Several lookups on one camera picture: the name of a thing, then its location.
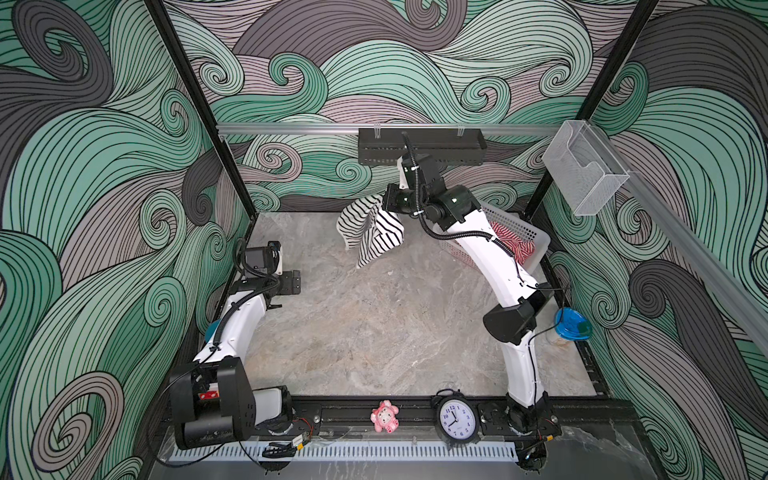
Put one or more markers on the black analog alarm clock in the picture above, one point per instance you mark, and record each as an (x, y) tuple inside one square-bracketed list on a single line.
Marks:
[(456, 420)]

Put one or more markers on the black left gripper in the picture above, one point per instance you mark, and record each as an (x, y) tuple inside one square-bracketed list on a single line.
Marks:
[(289, 282)]

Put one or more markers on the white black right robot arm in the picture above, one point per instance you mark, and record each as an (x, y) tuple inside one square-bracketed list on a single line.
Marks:
[(454, 214)]

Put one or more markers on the black vertical frame post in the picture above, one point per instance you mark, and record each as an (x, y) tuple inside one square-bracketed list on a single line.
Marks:
[(616, 59), (174, 47)]

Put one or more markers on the black wall shelf tray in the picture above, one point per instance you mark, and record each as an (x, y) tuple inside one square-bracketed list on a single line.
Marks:
[(452, 146)]

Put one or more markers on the clear plastic wall bin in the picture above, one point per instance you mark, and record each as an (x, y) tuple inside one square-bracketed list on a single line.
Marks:
[(585, 166)]

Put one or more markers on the pink plush toy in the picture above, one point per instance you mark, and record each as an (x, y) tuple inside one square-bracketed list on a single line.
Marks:
[(384, 417)]

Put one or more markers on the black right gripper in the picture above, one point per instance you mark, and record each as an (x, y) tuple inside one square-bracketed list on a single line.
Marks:
[(394, 193)]

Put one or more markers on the black vertical frame post right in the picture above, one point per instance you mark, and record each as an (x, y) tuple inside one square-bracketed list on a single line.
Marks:
[(616, 59)]

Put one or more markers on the teal round lid object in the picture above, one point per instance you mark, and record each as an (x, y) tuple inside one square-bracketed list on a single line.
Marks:
[(210, 332)]

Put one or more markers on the black white striped tank top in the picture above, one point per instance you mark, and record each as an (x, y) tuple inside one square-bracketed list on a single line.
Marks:
[(366, 226)]

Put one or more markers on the red white striped tank top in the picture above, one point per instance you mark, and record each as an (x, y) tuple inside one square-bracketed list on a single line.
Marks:
[(523, 249)]

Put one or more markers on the black vertical frame post left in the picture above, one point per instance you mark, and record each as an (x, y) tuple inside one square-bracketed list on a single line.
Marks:
[(174, 47)]

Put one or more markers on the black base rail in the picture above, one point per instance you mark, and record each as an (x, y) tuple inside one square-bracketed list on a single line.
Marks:
[(334, 416)]

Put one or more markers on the blue round lid object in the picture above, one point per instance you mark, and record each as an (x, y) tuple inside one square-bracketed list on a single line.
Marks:
[(570, 325)]

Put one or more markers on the white slotted cable duct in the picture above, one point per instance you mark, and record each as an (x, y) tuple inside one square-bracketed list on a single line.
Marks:
[(356, 451)]

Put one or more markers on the white plastic laundry basket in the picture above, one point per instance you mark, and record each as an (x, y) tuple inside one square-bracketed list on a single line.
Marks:
[(526, 230)]

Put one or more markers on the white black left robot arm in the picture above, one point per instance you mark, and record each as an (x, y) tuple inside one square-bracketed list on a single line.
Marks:
[(212, 402)]

